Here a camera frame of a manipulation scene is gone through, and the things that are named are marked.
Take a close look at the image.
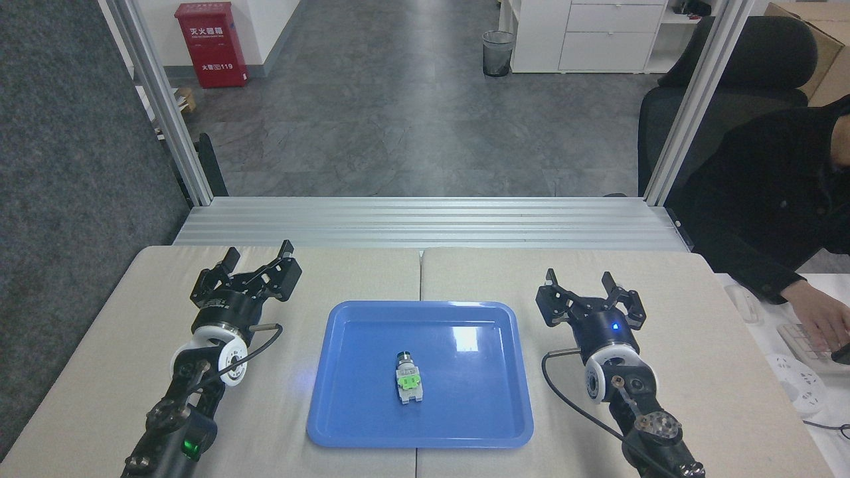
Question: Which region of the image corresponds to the white green switch part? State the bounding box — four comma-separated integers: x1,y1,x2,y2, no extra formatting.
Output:
394,351,426,407

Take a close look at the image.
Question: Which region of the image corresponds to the brown cardboard box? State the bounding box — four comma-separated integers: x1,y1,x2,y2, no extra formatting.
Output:
764,2,850,107

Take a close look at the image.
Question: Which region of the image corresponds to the white power strip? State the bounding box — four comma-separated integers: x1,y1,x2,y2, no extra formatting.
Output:
764,353,829,417

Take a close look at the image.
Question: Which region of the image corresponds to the silver aluminium post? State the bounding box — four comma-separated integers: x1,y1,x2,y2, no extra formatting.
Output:
643,0,758,206
106,0,214,206

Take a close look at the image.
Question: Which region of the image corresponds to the blue plastic tray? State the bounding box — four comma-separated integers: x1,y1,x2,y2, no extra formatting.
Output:
306,300,535,449

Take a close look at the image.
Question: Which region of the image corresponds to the person's hand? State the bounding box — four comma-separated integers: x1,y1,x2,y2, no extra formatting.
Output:
780,279,850,353

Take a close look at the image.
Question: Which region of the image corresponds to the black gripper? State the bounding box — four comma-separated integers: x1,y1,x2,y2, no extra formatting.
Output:
536,268,647,364
191,240,303,335

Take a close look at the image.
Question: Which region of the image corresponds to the thin black desk cable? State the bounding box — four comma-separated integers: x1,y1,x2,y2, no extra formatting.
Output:
802,418,850,440

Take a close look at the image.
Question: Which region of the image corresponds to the black office chair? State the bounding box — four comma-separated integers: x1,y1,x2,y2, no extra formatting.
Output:
637,15,819,197

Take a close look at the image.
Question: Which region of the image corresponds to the wire mesh waste bin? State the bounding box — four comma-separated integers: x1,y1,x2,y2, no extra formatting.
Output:
482,30,516,78

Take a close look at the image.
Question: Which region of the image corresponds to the white keyboard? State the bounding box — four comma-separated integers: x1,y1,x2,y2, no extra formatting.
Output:
777,322,837,362

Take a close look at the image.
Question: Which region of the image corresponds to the black post bracket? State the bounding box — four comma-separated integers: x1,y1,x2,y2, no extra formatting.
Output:
196,133,228,198

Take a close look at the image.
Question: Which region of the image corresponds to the person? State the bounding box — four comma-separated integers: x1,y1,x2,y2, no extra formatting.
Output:
667,93,850,305

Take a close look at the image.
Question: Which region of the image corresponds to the white computer mouse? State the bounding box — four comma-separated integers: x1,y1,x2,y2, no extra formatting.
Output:
724,284,761,324

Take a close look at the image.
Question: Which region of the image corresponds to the white drawer cabinet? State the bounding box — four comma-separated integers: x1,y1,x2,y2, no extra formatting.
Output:
508,0,668,74

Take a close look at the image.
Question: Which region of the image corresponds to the red fire extinguisher box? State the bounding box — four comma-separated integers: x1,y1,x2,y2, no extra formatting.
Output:
175,2,249,89

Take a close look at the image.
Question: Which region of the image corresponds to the silver aluminium rail bed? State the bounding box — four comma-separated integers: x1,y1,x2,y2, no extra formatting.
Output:
173,197,691,252

